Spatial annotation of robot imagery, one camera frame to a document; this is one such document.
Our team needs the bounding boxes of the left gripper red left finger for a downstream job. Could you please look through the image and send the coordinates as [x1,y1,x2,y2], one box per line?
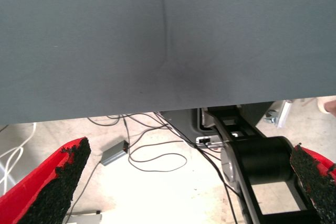
[0,136,92,224]

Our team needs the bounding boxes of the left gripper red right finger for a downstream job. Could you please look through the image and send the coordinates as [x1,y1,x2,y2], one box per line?
[289,142,336,224]

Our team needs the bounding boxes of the flat grey floor box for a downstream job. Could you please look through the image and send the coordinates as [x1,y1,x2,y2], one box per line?
[64,210,103,224]

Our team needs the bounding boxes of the black cylinder with grey cap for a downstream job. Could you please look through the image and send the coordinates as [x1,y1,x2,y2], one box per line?
[220,136,295,188]

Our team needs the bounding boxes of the aluminium profile bar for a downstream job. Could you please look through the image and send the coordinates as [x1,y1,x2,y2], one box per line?
[277,100,293,129]

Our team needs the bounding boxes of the person's beige shoe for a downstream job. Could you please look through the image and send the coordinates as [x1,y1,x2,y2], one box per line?
[317,97,336,116]

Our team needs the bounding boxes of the grey power adapter box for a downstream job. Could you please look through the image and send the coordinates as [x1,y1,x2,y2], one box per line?
[101,141,130,167]

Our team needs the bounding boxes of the white connector box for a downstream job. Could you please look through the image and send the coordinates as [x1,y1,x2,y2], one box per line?
[195,135,225,151]

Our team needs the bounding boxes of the dark grey chassis panel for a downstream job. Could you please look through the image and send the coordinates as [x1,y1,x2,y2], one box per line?
[160,108,205,143]

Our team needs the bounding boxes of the dark grey table cloth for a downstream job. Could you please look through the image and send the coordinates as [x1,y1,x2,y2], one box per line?
[0,0,336,125]

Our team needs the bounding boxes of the white floor cable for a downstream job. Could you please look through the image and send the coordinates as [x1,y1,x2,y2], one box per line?
[0,146,24,190]
[0,122,37,159]

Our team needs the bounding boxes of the metal foot bracket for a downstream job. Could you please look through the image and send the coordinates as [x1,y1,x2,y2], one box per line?
[264,110,279,125]

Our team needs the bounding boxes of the thin black looped floor cable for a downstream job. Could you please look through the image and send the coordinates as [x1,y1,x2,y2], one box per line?
[128,141,188,174]

